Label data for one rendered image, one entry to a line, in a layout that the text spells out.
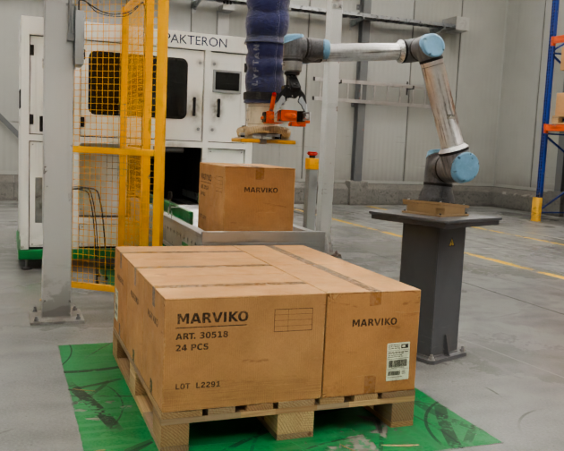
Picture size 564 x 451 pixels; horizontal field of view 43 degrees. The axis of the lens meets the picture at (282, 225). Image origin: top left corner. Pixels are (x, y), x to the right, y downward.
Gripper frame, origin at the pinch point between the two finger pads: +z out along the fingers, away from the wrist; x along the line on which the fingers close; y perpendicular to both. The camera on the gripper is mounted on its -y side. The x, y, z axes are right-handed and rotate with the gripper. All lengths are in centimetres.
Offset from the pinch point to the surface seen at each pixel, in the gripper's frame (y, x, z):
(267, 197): 58, -2, 42
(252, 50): 53, 10, -35
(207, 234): 44, 32, 61
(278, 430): -79, 18, 117
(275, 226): 58, -7, 58
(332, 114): 352, -123, -18
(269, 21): 47, 3, -50
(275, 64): 49, -2, -28
